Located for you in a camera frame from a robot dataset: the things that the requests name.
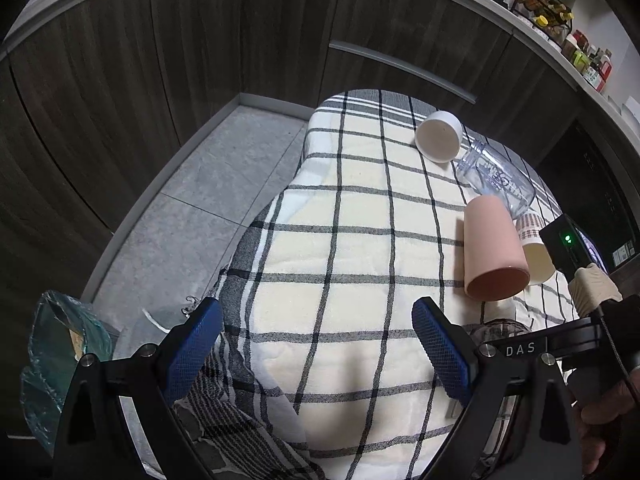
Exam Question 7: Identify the cream striped cup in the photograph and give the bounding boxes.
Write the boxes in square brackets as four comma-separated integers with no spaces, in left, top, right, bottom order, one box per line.
[515,211,555,284]

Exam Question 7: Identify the pink plastic cup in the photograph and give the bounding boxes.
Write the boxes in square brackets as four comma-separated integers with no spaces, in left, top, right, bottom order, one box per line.
[463,195,530,301]

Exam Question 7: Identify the clear glass cup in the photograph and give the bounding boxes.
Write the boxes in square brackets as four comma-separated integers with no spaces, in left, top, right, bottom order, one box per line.
[456,141,535,219]

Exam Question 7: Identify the white round cup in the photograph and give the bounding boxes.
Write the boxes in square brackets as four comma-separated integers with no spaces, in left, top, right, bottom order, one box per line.
[414,110,463,164]

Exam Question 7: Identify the person's hand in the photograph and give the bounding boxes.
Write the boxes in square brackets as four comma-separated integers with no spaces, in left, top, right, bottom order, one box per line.
[568,370,636,476]

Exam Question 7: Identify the grey quilted floor mat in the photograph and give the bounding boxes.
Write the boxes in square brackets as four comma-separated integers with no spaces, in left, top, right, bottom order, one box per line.
[112,304,191,360]

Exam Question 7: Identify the teal plastic bag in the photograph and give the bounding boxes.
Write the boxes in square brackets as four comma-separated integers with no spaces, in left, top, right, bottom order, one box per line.
[20,290,113,454]

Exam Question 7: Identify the black white checkered cloth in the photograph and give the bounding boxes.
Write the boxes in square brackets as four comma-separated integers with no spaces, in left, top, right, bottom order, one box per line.
[175,90,576,479]

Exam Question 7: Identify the black dishwasher front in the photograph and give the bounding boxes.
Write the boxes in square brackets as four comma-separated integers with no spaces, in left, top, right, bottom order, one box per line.
[537,122,639,272]

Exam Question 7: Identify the red label sauce bottle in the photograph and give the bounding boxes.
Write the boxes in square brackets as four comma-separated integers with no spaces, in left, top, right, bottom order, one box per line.
[597,49,613,92]

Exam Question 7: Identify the black spice rack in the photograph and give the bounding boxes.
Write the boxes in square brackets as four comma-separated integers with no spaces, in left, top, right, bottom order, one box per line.
[503,0,574,47]

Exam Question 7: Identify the metal drawer handle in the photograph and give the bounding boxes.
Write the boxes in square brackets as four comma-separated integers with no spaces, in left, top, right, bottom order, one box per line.
[329,40,477,104]

